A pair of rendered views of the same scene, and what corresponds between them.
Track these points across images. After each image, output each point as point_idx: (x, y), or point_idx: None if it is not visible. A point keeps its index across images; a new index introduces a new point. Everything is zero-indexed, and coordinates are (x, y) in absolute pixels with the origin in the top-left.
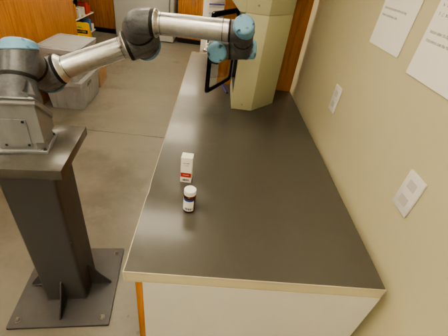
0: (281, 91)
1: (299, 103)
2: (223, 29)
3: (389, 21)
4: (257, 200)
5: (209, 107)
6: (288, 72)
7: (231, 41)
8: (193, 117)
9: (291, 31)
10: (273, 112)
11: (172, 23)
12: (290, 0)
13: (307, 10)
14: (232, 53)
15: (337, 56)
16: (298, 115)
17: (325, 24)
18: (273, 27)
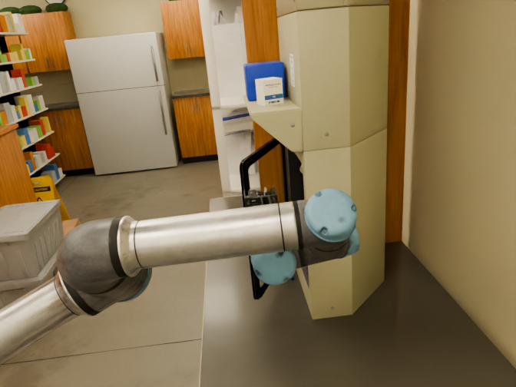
0: (388, 245)
1: (432, 265)
2: (286, 231)
3: None
4: None
5: (270, 328)
6: (391, 210)
7: (306, 247)
8: (244, 372)
9: None
10: (395, 305)
11: (165, 243)
12: (378, 107)
13: (398, 107)
14: (308, 256)
15: (508, 190)
16: (446, 298)
17: (446, 127)
18: (361, 161)
